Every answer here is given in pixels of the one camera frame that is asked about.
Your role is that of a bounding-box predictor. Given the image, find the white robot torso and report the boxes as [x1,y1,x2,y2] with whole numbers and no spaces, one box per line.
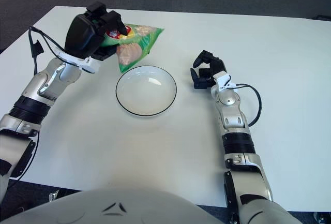
[0,185,225,224]

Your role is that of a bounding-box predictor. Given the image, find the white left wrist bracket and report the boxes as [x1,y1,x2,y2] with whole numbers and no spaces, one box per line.
[58,50,101,74]

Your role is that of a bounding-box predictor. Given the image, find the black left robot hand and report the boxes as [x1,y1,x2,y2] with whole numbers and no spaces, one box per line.
[64,1,128,61]

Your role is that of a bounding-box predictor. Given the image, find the green potato chip bag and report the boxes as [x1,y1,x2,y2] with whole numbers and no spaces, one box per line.
[99,22,166,74]

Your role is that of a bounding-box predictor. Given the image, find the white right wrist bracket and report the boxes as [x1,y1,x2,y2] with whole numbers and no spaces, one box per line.
[216,72,235,92]

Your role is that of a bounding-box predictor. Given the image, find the white plate with black rim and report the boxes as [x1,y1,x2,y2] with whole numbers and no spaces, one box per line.
[115,65,178,117]

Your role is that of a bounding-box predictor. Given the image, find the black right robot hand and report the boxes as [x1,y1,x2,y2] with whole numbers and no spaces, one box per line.
[190,50,226,89]

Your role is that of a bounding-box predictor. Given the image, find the grey caster wheel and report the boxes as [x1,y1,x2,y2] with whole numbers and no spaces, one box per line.
[312,212,329,224]

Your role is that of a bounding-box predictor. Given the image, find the black robot lower body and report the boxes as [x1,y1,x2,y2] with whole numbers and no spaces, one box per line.
[15,190,78,212]

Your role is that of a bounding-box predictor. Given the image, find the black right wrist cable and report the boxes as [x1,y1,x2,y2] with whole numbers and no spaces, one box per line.
[232,83,262,127]

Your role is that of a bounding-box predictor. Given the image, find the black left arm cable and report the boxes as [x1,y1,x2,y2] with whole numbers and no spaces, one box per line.
[28,26,78,181]

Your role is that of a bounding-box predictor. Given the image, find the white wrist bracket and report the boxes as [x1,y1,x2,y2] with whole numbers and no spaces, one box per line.
[216,72,235,92]
[58,50,101,74]

